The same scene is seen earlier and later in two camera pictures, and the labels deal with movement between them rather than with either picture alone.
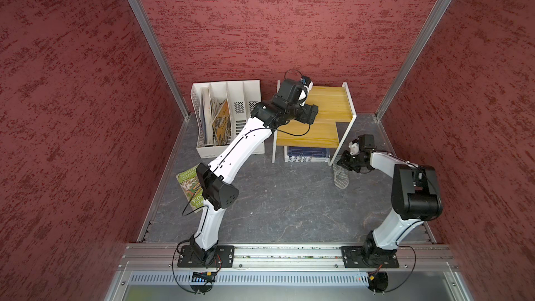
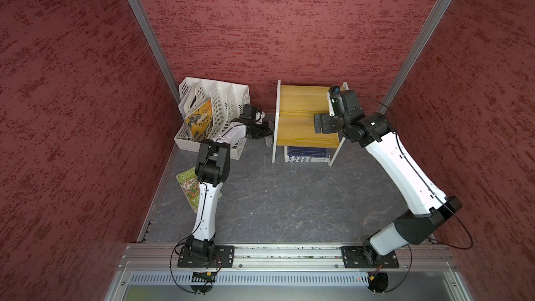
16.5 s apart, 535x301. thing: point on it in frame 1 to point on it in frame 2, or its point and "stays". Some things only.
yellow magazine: x=221 y=122 to x=200 y=122
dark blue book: x=308 y=151 stays
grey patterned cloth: x=340 y=175 to x=269 y=141
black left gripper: x=308 y=114 to x=265 y=132
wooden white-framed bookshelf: x=334 y=104 stays
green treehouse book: x=190 y=182 stays
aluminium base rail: x=284 y=258 stays
